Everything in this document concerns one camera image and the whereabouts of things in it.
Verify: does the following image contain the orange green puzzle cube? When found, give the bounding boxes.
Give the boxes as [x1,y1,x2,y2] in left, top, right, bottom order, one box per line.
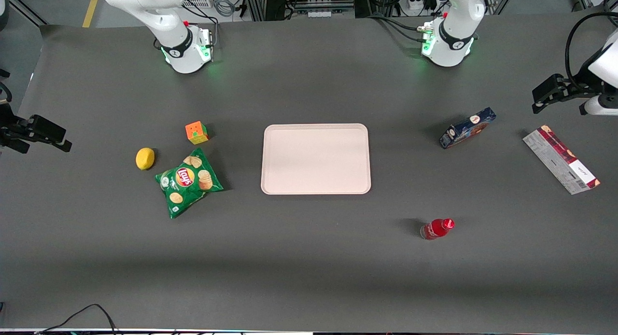
[185,121,210,145]

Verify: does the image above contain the dark grey table mat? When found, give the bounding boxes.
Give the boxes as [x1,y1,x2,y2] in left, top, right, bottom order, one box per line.
[0,4,618,332]

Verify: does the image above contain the grey coiled cable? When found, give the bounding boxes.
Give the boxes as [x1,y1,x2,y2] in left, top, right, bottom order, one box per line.
[214,0,238,18]

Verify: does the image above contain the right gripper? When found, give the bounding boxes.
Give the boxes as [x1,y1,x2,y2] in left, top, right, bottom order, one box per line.
[0,102,73,154]

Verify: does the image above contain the black base cables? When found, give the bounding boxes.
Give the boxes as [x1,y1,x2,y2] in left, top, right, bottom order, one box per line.
[366,14,426,43]
[183,4,219,50]

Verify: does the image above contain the pale pink plastic tray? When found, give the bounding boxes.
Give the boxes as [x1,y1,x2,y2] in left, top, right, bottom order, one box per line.
[261,124,372,195]

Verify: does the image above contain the red drink bottle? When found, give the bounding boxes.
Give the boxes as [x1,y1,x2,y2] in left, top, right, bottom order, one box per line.
[420,218,455,240]

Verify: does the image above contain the green Lay's chips bag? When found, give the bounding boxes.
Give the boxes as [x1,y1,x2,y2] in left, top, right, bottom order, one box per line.
[155,148,225,219]

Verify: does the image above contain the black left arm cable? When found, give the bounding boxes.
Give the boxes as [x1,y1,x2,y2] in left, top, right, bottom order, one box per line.
[565,11,618,90]

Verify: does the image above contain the black left base cables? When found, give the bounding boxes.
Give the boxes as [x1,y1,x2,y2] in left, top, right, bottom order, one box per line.
[366,14,426,43]

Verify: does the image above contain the yellow lemon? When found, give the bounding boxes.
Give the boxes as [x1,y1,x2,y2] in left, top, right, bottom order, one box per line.
[136,147,155,171]

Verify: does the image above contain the black cable at table edge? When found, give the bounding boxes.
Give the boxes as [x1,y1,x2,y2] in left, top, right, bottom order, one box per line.
[35,304,119,335]

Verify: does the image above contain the black right base cables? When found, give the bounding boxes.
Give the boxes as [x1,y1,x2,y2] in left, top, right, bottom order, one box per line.
[183,4,219,50]

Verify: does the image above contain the red cookie box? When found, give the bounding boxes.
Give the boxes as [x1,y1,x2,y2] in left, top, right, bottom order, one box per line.
[523,125,601,195]

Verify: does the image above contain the blue cookie box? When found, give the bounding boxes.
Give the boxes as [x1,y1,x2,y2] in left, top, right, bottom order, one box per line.
[439,107,497,150]

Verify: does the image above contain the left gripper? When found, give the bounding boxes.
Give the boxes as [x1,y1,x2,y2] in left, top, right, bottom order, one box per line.
[532,74,605,115]

